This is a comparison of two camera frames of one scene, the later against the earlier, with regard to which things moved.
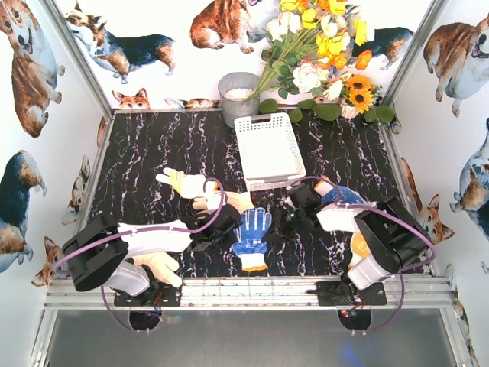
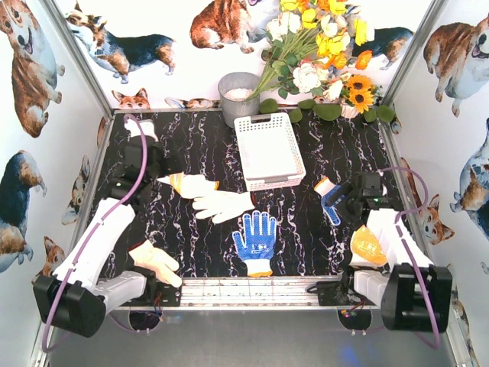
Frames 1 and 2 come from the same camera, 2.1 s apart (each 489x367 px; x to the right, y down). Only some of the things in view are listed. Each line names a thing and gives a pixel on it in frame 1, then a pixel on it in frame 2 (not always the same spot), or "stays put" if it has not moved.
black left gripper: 228,222 → 162,168
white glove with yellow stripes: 190,186 stays put
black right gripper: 285,220 → 348,196
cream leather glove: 163,265 stays put
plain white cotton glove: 241,200 stays put
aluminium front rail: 254,293 stays put
